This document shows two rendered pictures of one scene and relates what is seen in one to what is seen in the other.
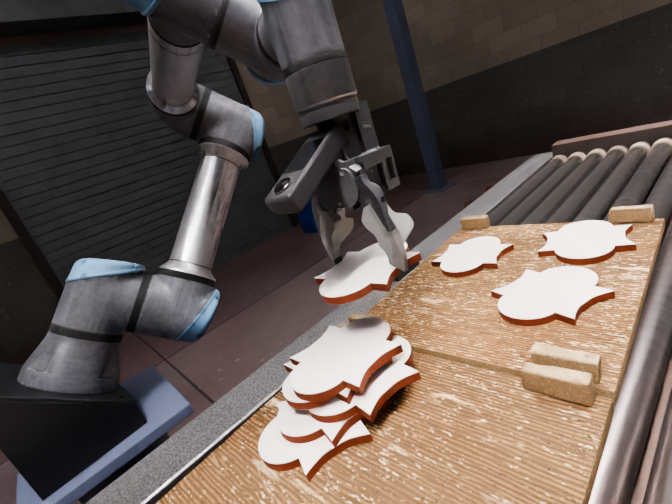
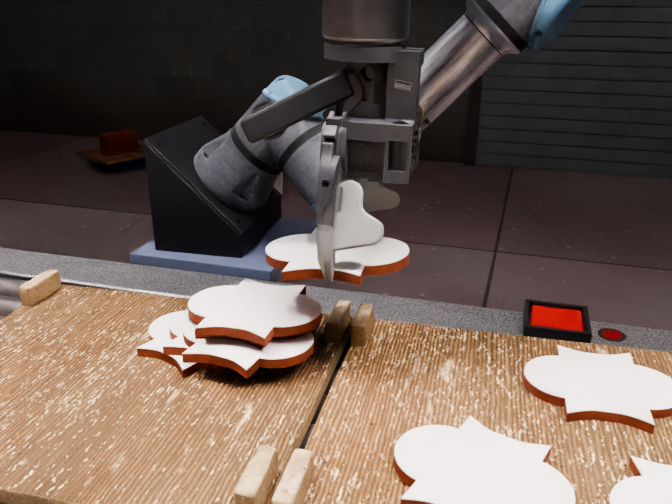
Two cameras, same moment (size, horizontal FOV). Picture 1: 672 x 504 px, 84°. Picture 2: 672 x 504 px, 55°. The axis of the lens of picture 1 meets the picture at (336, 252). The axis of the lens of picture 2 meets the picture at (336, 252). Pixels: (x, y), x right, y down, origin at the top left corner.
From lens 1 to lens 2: 52 cm
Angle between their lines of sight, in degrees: 50
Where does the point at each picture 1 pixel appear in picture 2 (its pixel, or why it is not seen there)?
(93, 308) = not seen: hidden behind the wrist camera
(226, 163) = (476, 37)
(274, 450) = (162, 323)
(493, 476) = (143, 456)
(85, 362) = (230, 171)
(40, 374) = (202, 158)
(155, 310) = (300, 165)
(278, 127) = not seen: outside the picture
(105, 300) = not seen: hidden behind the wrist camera
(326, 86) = (331, 20)
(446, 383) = (268, 410)
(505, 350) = (335, 448)
